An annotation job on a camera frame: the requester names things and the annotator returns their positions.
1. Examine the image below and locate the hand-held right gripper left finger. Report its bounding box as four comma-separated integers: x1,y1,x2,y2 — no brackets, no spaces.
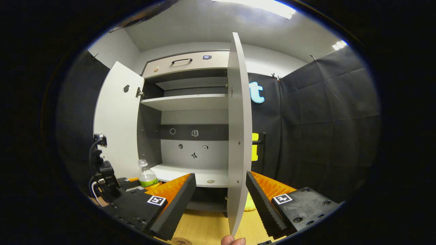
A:
102,173,197,241

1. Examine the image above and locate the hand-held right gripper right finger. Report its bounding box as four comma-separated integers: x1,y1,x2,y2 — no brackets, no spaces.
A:
245,171,341,240

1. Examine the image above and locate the clear bottle with green label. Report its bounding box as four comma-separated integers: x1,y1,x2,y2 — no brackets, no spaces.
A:
137,159,159,187

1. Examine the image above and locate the grey cabinet door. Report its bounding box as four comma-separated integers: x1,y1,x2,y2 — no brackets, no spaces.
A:
93,61,145,181
227,32,253,236

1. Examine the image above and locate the white cabinet shelf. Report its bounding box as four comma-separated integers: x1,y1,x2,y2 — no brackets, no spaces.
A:
150,163,229,188
140,94,229,112

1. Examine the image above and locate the grey cabinet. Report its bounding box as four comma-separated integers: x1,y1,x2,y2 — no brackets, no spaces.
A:
136,50,229,213

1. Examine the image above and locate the beige cabinet drawer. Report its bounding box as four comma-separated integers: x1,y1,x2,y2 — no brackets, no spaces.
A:
141,51,229,79

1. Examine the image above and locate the pale yellow lumpy object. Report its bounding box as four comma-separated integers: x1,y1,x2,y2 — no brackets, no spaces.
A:
245,192,256,212

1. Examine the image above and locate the black backdrop cloth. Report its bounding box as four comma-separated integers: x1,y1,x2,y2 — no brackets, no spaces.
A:
56,49,111,196
247,44,381,205

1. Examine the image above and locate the long ceiling light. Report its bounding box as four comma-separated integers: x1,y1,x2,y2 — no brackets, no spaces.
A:
211,0,297,20

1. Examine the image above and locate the white cable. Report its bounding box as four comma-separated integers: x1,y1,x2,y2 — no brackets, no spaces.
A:
89,180,106,207

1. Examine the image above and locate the black right door handle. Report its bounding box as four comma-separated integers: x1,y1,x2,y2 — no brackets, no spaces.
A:
251,132,267,172

